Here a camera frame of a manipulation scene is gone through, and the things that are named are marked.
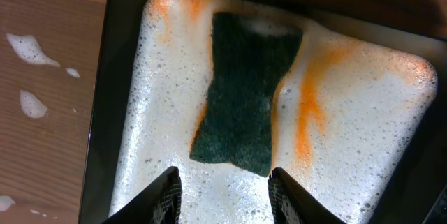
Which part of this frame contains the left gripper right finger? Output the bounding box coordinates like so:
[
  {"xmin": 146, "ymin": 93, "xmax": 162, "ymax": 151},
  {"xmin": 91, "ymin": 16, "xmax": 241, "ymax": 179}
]
[{"xmin": 268, "ymin": 167, "xmax": 344, "ymax": 224}]

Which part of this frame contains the green yellow sponge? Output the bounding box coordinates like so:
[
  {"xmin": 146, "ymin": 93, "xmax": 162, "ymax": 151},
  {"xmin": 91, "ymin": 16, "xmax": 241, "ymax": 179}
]
[{"xmin": 189, "ymin": 12, "xmax": 302, "ymax": 177}]

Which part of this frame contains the rectangular soapy water tray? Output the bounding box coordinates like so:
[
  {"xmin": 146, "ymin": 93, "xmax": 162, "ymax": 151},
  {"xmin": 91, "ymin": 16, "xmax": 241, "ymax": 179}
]
[{"xmin": 79, "ymin": 0, "xmax": 446, "ymax": 223}]

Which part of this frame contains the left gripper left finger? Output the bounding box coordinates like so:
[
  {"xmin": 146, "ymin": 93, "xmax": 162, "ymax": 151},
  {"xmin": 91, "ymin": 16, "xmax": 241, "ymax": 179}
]
[{"xmin": 101, "ymin": 166, "xmax": 182, "ymax": 224}]

